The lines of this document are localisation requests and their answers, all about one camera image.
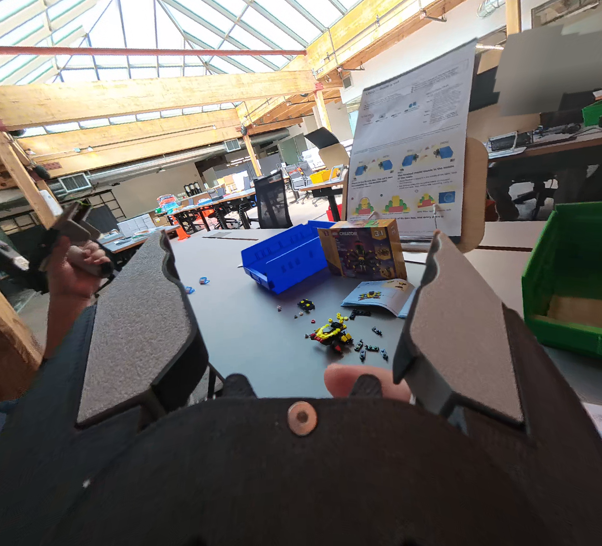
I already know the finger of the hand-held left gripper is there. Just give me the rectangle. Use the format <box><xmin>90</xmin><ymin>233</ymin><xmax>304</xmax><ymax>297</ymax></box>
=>
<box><xmin>0</xmin><ymin>247</ymin><xmax>30</xmax><ymax>272</ymax></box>

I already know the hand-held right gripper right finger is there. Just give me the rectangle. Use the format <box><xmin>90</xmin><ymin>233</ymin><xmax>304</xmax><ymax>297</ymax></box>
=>
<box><xmin>392</xmin><ymin>230</ymin><xmax>526</xmax><ymax>423</ymax></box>

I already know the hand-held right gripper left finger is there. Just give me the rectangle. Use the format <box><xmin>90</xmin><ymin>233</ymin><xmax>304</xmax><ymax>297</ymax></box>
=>
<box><xmin>77</xmin><ymin>229</ymin><xmax>209</xmax><ymax>424</ymax></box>

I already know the person's left forearm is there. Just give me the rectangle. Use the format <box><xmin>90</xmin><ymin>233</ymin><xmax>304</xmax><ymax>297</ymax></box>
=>
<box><xmin>0</xmin><ymin>294</ymin><xmax>98</xmax><ymax>420</ymax></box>

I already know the purple yellow lego set box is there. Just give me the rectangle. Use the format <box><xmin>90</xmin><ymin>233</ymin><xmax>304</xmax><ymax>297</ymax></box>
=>
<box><xmin>317</xmin><ymin>219</ymin><xmax>408</xmax><ymax>281</ymax></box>

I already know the black yellow lego spider body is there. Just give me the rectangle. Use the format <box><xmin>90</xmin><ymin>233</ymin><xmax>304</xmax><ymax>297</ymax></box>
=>
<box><xmin>305</xmin><ymin>318</ymin><xmax>354</xmax><ymax>355</ymax></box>

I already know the person's left hand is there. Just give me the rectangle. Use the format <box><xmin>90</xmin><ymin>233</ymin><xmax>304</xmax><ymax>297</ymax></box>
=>
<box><xmin>47</xmin><ymin>236</ymin><xmax>114</xmax><ymax>303</ymax></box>

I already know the person's right hand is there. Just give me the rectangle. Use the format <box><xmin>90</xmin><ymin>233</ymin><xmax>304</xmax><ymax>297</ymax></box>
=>
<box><xmin>325</xmin><ymin>364</ymin><xmax>411</xmax><ymax>402</ymax></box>

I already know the light blue instruction booklet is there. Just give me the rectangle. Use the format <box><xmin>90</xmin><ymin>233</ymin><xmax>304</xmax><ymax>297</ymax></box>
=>
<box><xmin>340</xmin><ymin>279</ymin><xmax>418</xmax><ymax>319</ymax></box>

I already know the large green plastic bin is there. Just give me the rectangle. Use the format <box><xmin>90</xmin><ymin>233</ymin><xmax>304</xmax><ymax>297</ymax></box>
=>
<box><xmin>521</xmin><ymin>203</ymin><xmax>602</xmax><ymax>358</ymax></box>

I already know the wooden display board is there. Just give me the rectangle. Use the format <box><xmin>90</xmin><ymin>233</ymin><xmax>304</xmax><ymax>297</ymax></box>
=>
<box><xmin>341</xmin><ymin>137</ymin><xmax>490</xmax><ymax>253</ymax></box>

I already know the row of dark desks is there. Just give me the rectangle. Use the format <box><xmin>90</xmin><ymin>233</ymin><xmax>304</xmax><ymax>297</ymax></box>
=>
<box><xmin>155</xmin><ymin>188</ymin><xmax>257</xmax><ymax>234</ymax></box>

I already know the blue plastic bin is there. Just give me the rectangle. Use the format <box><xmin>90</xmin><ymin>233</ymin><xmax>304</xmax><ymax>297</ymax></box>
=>
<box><xmin>241</xmin><ymin>220</ymin><xmax>337</xmax><ymax>295</ymax></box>

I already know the black mesh office chair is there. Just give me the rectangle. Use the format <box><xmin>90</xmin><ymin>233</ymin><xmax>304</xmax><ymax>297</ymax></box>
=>
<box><xmin>253</xmin><ymin>171</ymin><xmax>294</xmax><ymax>230</ymax></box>

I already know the printed instruction poster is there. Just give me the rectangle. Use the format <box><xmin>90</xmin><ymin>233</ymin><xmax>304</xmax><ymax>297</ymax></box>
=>
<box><xmin>346</xmin><ymin>39</ymin><xmax>479</xmax><ymax>237</ymax></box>

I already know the wooden edged desk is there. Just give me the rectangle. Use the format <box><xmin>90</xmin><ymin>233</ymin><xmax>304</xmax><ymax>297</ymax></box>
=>
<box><xmin>298</xmin><ymin>179</ymin><xmax>347</xmax><ymax>222</ymax></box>
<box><xmin>487</xmin><ymin>131</ymin><xmax>602</xmax><ymax>166</ymax></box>

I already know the white wall vent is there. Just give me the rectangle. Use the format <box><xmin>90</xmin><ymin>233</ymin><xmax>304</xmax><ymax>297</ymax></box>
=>
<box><xmin>58</xmin><ymin>172</ymin><xmax>93</xmax><ymax>194</ymax></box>

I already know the silver air duct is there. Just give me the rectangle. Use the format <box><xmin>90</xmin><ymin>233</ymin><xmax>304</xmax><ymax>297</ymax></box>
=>
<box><xmin>47</xmin><ymin>129</ymin><xmax>292</xmax><ymax>189</ymax></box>

